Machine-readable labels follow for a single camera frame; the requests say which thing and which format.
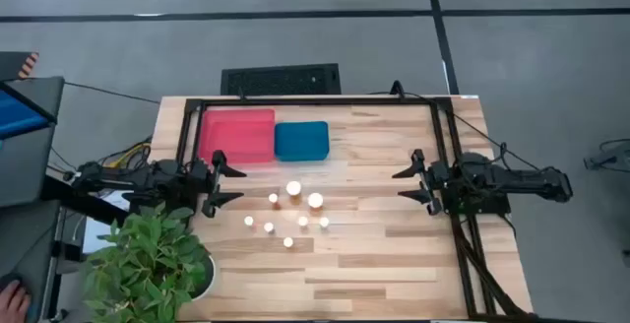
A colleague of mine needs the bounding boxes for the grey desk surface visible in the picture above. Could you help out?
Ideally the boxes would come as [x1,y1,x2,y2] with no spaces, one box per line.
[0,198,63,323]

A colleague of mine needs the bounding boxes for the person's hand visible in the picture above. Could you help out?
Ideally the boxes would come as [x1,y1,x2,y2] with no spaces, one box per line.
[0,279,32,323]

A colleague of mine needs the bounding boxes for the blue plastic bin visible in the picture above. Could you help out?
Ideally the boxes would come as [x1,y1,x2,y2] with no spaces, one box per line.
[274,120,331,162]

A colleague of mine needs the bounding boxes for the black perforated floor panel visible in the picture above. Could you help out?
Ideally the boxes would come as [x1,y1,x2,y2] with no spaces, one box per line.
[220,63,343,97]

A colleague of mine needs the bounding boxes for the green leafy plant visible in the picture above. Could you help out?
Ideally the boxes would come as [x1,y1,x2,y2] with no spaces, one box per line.
[81,202,211,323]

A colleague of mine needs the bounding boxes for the black metal table frame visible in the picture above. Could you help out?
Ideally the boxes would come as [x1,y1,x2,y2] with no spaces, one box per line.
[175,97,537,322]

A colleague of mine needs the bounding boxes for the black stand base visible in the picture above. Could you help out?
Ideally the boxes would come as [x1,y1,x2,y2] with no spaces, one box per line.
[583,138,630,172]

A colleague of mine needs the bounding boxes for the grey monitor with blue screen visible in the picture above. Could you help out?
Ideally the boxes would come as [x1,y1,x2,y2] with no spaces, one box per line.
[0,76,66,209]

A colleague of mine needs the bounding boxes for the black floor cable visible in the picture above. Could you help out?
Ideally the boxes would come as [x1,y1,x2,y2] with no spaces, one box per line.
[63,81,161,104]

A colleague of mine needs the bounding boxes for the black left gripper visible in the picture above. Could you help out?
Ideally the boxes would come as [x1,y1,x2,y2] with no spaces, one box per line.
[189,150,248,219]

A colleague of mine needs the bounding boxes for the large orange labelled pill bottle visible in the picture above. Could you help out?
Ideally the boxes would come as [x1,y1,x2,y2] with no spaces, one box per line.
[306,191,325,214]

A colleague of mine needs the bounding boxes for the thin black cable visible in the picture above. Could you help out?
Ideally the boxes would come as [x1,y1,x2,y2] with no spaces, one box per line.
[445,108,542,171]

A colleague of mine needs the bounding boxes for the hazard striped floor marker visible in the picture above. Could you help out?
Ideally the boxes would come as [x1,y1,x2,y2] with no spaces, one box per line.
[0,50,40,81]

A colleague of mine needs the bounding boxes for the yellow cable bundle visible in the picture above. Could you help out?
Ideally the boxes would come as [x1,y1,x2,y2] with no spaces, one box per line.
[105,143,152,169]

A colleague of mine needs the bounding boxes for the pink plastic bin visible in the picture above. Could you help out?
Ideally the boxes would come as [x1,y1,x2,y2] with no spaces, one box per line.
[197,108,277,165]

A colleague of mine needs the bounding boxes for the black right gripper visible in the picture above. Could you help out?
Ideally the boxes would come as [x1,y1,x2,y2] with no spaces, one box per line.
[391,149,447,217]

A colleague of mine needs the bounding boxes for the white plant pot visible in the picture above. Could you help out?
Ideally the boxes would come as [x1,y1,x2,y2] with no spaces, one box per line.
[189,251,218,302]

